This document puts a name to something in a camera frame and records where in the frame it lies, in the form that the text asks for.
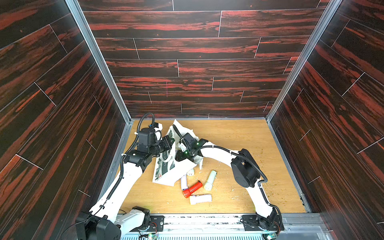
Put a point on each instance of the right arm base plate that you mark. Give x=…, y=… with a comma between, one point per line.
x=259, y=223

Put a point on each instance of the red flashlight lower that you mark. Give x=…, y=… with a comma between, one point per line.
x=189, y=191

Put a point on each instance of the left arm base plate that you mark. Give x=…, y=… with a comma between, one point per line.
x=153, y=223

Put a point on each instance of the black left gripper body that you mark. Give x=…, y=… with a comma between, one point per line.
x=159, y=147

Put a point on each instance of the white flashlight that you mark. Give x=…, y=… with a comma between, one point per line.
x=183, y=182
x=210, y=181
x=197, y=199
x=191, y=173

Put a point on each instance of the aluminium front rail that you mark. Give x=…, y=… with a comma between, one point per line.
x=302, y=226

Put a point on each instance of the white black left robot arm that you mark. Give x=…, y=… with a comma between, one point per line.
x=103, y=221

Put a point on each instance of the white flashlight bottom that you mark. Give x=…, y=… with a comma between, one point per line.
x=197, y=199

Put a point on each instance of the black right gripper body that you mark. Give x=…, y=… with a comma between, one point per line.
x=184, y=144

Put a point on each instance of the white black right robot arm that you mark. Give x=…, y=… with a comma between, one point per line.
x=246, y=173

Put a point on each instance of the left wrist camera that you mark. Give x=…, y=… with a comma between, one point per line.
x=150, y=135

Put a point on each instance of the white canvas tote bag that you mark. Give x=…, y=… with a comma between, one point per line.
x=167, y=169

